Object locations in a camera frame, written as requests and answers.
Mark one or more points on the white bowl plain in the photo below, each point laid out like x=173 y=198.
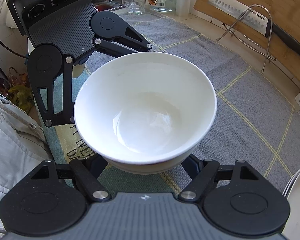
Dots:
x=145 y=113

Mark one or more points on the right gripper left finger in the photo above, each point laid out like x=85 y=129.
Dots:
x=53 y=197

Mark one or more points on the black handled kitchen knife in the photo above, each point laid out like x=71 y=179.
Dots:
x=255 y=20

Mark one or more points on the white jacket of person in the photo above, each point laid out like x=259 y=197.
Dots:
x=22 y=147

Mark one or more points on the bamboo cutting board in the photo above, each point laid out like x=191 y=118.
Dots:
x=284 y=13

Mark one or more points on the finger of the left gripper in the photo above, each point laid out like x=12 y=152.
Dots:
x=44 y=65
x=114 y=36

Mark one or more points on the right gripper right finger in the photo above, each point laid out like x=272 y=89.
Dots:
x=235 y=199

